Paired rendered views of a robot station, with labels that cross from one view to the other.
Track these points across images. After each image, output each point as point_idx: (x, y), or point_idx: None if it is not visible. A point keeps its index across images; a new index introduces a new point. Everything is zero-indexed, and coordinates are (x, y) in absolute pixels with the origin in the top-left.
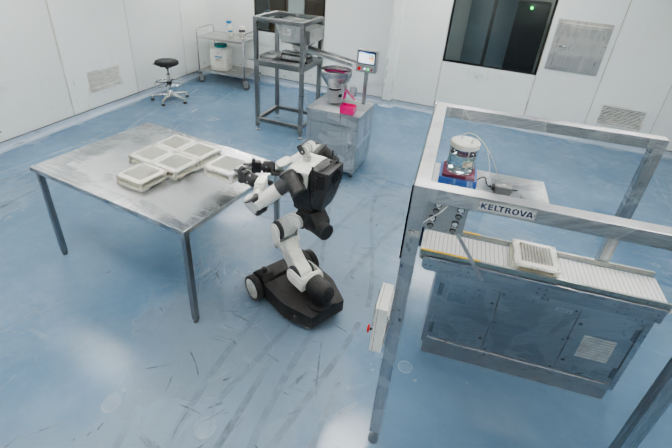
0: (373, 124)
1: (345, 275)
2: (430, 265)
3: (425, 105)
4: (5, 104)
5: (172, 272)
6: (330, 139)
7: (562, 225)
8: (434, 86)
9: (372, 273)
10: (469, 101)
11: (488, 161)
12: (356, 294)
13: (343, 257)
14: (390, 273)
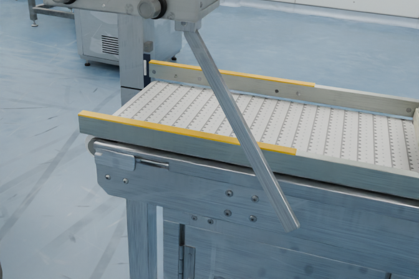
0: (206, 22)
1: (60, 233)
2: (124, 179)
3: (284, 2)
4: None
5: None
6: (108, 14)
7: None
8: None
9: (120, 228)
10: None
11: (371, 60)
12: (64, 276)
13: (73, 197)
14: (159, 228)
